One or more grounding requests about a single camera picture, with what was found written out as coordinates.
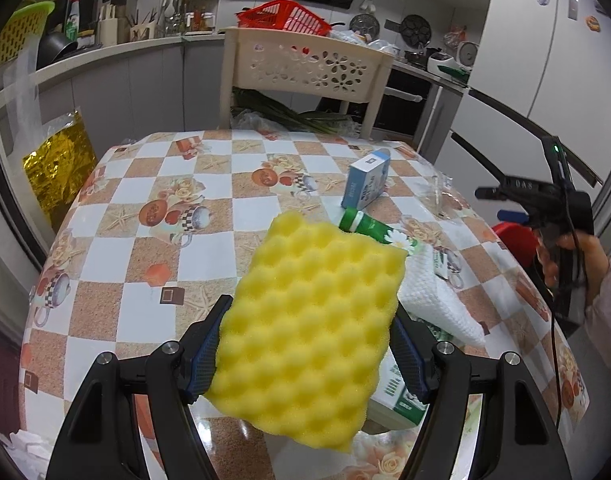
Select red plastic basket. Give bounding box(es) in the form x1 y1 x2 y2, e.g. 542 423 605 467
236 0 332 37

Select white refrigerator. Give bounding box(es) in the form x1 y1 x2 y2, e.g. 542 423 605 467
420 0 611 193

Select red plastic stool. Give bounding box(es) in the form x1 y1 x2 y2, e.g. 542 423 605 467
490 220 542 268

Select person's right hand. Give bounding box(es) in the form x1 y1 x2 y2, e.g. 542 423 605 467
539 232 611 307

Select green plastic colander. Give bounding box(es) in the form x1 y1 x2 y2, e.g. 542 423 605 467
0 1 55 68

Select white knife block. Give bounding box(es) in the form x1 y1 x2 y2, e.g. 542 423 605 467
98 4 120 46

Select dark hanging mould pan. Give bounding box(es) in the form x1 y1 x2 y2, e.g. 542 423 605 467
400 14 436 46

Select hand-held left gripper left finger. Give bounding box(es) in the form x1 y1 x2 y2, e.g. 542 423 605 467
46 294 234 480

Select yellow wavy sponge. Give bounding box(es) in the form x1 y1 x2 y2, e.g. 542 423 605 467
206 210 407 448

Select crumpled white tissue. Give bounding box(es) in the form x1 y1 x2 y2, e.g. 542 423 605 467
0 427 54 480

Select blue white small box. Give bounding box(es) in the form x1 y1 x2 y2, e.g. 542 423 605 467
341 150 392 209

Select grey hanging steamer plate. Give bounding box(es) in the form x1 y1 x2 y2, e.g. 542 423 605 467
349 12 381 36

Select gold foil bag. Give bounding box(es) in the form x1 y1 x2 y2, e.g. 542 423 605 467
22 107 99 221

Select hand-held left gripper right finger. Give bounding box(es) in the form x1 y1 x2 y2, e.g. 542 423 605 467
388 310 571 480

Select black cable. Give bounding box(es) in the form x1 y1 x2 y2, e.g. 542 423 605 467
549 180 587 431

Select green daisy print bottle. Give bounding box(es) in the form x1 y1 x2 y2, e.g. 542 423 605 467
338 208 421 256

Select black built-in oven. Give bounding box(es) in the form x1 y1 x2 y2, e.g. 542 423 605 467
370 67 436 138

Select white green kitchen appliance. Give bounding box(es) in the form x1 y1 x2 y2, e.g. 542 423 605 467
427 51 470 80

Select beige cutout plastic chair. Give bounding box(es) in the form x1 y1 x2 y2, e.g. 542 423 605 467
218 26 395 138

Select person's right forearm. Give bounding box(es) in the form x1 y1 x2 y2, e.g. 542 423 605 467
583 247 611 376

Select green leafy vegetables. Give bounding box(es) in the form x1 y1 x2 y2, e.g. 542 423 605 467
230 87 347 134

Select crumpled clear plastic wrap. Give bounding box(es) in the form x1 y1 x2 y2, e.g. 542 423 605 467
429 170 457 217

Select white spray bottle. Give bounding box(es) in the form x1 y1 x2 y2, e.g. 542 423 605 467
66 0 84 41

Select green white carton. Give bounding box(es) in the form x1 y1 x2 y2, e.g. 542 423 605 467
368 317 453 431

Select white paper towel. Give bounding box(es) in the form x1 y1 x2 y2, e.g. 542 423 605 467
398 247 486 348

